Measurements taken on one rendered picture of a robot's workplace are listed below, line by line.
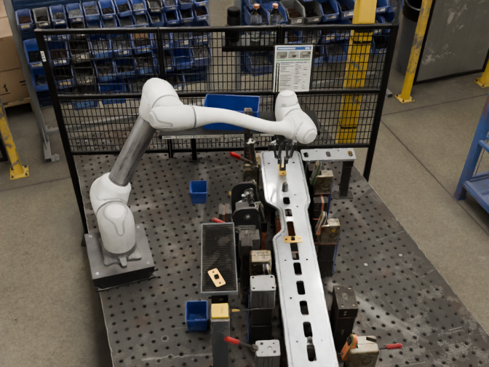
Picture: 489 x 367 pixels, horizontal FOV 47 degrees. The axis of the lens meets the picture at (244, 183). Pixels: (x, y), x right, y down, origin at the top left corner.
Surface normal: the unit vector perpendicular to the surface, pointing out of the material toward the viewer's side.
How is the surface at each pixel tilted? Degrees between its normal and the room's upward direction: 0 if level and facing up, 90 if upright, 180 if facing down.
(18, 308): 0
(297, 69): 90
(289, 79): 90
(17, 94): 93
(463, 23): 89
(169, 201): 0
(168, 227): 0
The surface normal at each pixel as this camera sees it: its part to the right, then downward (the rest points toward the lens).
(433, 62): 0.34, 0.62
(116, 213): 0.11, -0.67
